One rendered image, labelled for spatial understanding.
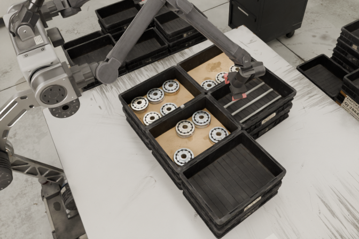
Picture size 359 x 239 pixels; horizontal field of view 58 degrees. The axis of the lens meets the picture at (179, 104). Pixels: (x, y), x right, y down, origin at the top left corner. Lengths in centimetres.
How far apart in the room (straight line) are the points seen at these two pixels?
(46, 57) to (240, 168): 101
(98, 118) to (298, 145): 120
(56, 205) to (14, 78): 174
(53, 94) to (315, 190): 132
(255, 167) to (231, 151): 14
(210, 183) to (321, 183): 59
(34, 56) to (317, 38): 305
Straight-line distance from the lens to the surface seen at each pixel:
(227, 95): 192
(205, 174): 162
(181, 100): 189
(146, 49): 295
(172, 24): 301
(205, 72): 204
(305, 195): 179
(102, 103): 215
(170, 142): 172
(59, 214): 237
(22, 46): 135
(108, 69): 120
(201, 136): 173
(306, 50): 359
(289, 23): 348
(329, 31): 391
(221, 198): 157
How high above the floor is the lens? 227
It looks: 50 degrees down
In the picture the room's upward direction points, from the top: 6 degrees counter-clockwise
